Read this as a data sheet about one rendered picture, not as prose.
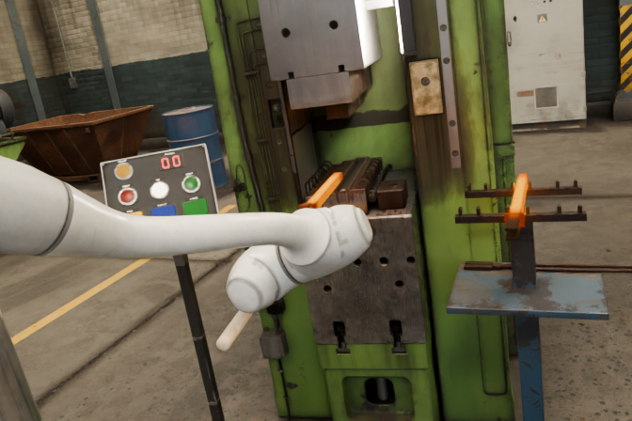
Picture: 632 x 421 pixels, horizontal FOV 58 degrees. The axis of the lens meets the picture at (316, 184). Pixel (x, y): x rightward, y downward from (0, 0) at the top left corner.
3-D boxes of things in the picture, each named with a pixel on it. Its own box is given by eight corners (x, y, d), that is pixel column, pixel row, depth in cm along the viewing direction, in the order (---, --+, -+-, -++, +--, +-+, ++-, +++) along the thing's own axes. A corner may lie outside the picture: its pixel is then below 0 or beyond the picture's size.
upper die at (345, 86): (353, 102, 174) (348, 70, 172) (291, 110, 179) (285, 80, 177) (371, 85, 213) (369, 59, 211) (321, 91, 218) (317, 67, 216)
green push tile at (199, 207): (210, 220, 179) (205, 197, 181) (186, 225, 178) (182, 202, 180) (210, 221, 180) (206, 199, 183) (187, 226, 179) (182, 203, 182)
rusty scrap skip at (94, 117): (109, 186, 729) (92, 121, 707) (10, 190, 811) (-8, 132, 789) (168, 162, 833) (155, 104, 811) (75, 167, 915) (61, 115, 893)
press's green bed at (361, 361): (439, 461, 198) (425, 343, 186) (336, 457, 207) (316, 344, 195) (444, 367, 249) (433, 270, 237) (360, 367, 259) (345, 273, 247)
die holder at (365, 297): (426, 343, 185) (411, 214, 174) (314, 344, 195) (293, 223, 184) (434, 270, 237) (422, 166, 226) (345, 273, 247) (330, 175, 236)
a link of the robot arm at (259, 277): (263, 291, 119) (316, 267, 114) (236, 332, 104) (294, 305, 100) (236, 249, 117) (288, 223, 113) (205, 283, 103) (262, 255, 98)
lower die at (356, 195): (368, 211, 183) (364, 186, 181) (308, 215, 188) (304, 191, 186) (384, 176, 222) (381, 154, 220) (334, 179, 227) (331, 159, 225)
